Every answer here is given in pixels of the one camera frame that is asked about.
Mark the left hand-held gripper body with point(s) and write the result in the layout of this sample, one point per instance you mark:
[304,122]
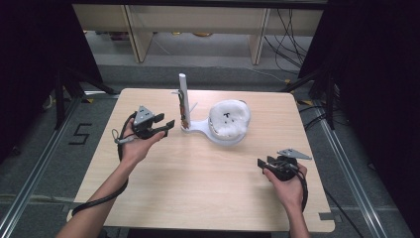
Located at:
[142,120]

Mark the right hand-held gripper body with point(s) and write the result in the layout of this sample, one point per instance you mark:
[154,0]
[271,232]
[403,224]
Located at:
[285,168]

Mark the white key holder stand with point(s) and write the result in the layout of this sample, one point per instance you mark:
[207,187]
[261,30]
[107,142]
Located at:
[198,127]

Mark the person's right hand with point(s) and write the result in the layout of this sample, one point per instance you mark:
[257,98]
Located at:
[289,191]

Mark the person's left hand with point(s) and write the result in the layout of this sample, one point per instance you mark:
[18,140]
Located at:
[138,148]

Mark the black metal stand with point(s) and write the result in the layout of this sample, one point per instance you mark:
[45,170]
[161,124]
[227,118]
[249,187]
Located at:
[66,92]
[325,95]

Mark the light wooden cabinet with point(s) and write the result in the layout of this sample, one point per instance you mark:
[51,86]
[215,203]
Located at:
[198,20]

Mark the dark curtain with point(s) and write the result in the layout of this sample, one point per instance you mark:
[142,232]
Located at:
[36,66]
[376,82]

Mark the aluminium floor rail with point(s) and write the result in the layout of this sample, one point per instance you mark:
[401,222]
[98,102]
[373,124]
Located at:
[350,178]
[36,172]

